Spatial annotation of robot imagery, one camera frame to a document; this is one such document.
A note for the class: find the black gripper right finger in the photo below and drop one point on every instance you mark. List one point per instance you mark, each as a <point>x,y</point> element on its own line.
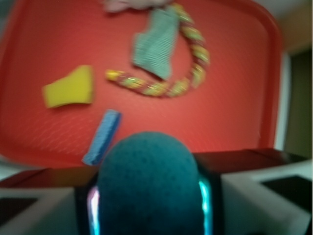
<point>212,198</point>

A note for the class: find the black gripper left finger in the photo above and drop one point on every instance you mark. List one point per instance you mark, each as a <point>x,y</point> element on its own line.
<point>85,188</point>

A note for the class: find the blue textured ball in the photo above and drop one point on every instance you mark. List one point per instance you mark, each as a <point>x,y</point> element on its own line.
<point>149,185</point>

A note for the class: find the blue sponge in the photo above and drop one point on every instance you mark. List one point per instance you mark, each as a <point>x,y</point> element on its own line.
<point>103,137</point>

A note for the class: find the yellow sponge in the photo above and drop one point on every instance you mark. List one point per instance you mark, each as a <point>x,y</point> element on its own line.
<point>75,88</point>

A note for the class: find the red plastic tray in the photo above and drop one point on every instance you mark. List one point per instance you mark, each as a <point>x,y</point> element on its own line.
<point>234,108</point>

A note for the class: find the light blue cloth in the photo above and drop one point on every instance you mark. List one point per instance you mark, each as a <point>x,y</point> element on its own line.
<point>153,48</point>

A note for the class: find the pink plush toy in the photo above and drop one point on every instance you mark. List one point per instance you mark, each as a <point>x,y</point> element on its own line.
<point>114,6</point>

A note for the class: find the multicolour rope ring toy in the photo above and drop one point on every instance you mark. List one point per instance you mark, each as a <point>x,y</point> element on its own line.
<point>164,88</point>

